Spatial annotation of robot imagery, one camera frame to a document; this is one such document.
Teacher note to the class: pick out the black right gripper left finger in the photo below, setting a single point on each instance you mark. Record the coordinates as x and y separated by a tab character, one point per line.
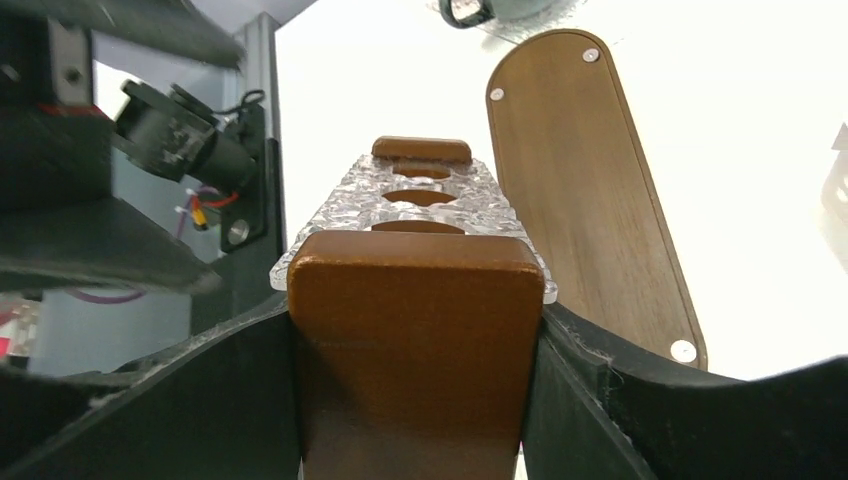
219	405

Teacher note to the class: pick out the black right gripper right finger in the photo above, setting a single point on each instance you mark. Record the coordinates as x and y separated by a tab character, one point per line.
601	407

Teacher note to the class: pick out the wooden acrylic toothbrush holder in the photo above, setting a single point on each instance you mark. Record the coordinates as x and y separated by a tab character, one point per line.
416	296

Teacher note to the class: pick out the grey-green ceramic mug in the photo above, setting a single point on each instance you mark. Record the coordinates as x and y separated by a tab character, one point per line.
488	10

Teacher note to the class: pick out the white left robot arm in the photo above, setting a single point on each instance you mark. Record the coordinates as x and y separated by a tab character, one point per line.
61	225

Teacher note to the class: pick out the brown oval wooden tray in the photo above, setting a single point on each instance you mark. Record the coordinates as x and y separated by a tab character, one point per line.
569	160

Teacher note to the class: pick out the clear textured acrylic tray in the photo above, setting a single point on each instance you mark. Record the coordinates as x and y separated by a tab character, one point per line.
561	14

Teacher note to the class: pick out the white perforated plastic basket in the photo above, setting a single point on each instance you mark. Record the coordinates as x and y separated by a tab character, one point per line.
833	200

